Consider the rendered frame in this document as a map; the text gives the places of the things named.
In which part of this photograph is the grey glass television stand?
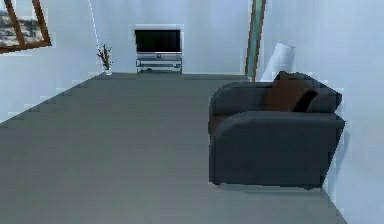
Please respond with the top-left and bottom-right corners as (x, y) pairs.
(135, 53), (184, 76)

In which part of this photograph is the dark grey armchair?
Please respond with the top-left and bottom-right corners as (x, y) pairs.
(207, 71), (346, 191)

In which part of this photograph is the black television set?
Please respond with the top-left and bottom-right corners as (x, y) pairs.
(134, 29), (183, 55)

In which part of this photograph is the brown cushion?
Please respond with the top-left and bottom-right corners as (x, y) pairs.
(263, 71), (318, 113)

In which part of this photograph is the brown framed tall mirror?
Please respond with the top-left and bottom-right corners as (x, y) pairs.
(244, 0), (268, 83)

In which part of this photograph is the dark twig plant in vase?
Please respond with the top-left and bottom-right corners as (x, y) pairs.
(96, 43), (114, 76)

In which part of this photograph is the brown framed window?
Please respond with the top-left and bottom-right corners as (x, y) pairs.
(0, 0), (53, 55)

